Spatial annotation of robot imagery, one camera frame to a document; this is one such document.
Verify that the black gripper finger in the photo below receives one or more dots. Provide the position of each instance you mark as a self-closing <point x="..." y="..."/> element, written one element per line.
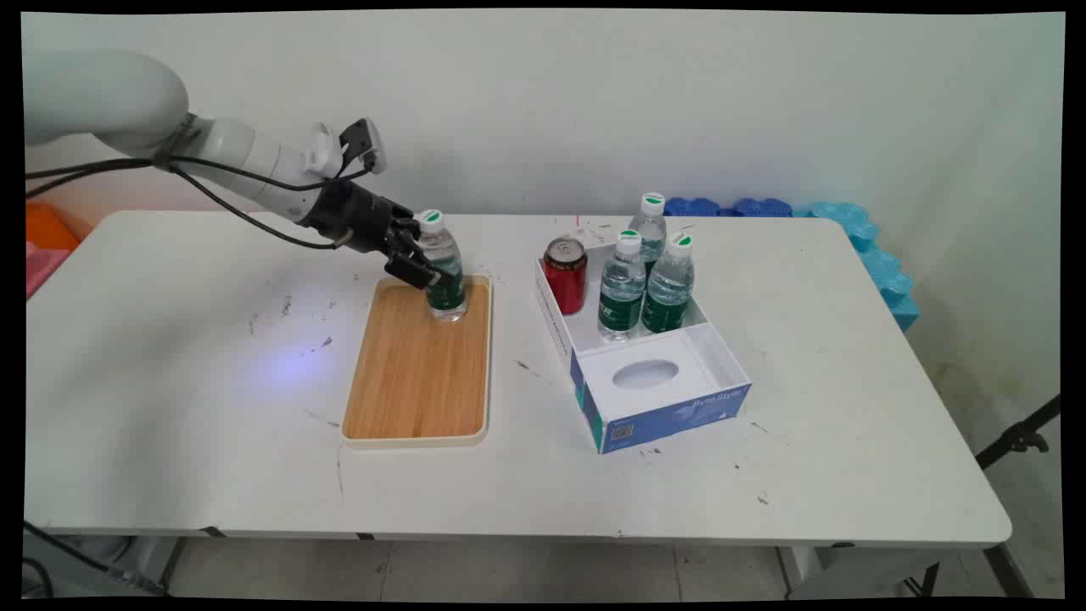
<point x="416" y="270"/>
<point x="405" y="227"/>

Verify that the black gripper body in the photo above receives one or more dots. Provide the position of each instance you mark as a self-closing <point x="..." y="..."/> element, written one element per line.
<point x="356" y="216"/>

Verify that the green label water bottle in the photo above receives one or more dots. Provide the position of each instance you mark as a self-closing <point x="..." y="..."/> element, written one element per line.
<point x="621" y="297"/>
<point x="652" y="229"/>
<point x="447" y="299"/>
<point x="668" y="293"/>

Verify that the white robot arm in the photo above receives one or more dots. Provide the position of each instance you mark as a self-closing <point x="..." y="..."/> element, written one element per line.
<point x="127" y="106"/>

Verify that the wooden tray with cream rim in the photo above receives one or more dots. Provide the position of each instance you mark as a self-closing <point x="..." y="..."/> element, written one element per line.
<point x="416" y="373"/>

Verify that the red soda can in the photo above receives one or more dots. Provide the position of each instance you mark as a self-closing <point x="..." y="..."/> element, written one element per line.
<point x="566" y="276"/>

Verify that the dark blue foam mat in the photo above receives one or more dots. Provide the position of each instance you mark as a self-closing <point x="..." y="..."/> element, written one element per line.
<point x="762" y="207"/>
<point x="691" y="206"/>

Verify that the white blue cardboard box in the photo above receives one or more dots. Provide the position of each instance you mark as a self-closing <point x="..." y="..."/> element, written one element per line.
<point x="670" y="416"/>

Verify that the orange block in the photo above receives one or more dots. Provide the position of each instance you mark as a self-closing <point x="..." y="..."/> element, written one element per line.
<point x="47" y="227"/>

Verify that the pink block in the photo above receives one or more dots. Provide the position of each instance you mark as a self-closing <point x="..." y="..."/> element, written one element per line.
<point x="41" y="267"/>

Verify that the grey metal table leg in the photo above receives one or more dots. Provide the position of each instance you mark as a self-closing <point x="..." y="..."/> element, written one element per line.
<point x="127" y="560"/>
<point x="857" y="570"/>

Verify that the cyan foam mat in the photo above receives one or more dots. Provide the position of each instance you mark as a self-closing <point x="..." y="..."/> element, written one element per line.
<point x="882" y="267"/>

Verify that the black tripod stand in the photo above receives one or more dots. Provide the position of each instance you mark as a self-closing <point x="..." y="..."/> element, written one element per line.
<point x="1018" y="437"/>

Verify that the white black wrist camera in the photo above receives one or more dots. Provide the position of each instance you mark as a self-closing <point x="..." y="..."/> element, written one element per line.
<point x="361" y="144"/>

